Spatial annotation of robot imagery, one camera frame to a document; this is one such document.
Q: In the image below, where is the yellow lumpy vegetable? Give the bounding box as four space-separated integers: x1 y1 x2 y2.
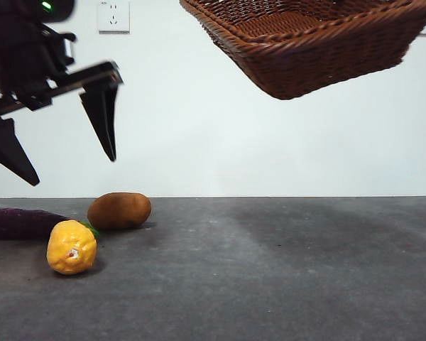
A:
46 220 98 276

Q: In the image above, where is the brown potato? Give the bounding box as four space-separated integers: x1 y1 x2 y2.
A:
87 192 153 230

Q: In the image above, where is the purple eggplant with green stem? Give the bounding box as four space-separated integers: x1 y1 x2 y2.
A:
0 207 100 241

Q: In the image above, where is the brown woven wicker basket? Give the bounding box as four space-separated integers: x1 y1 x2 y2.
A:
179 0 426 101

